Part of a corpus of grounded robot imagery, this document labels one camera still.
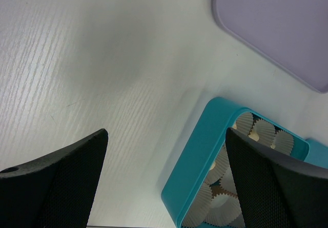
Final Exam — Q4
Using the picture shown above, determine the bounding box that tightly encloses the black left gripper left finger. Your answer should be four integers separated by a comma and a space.
1, 129, 108, 227

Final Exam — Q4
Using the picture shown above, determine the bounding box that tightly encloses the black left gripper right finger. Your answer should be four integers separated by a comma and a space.
225, 128, 327, 227

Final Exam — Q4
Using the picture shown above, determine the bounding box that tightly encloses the white square chocolate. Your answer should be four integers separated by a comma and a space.
248, 132, 260, 141

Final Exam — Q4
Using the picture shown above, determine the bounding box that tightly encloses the teal chocolate box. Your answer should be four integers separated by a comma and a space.
161, 97, 309, 227

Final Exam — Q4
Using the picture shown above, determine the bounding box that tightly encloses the white paper cup back-right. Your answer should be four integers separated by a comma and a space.
271, 130, 294, 155

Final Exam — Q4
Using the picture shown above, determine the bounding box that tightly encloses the white paper cup centre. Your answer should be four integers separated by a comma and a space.
220, 172, 237, 195

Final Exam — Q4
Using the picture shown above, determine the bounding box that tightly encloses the white paper cup front-middle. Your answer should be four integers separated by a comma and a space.
204, 195, 241, 226

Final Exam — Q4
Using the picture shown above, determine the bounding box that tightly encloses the white paper cup middle-left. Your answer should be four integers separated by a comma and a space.
204, 144, 230, 184

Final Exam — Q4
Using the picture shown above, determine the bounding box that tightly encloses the white paper cup back-middle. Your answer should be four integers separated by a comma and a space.
251, 119, 275, 148

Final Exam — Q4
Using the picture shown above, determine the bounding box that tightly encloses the white paper cup back-left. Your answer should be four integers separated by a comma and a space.
234, 112, 254, 136

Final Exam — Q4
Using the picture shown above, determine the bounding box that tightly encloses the white paper cup front-left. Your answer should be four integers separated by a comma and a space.
181, 182, 212, 227

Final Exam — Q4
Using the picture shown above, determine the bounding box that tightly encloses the lilac plastic tray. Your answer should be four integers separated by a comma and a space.
211, 0, 327, 93

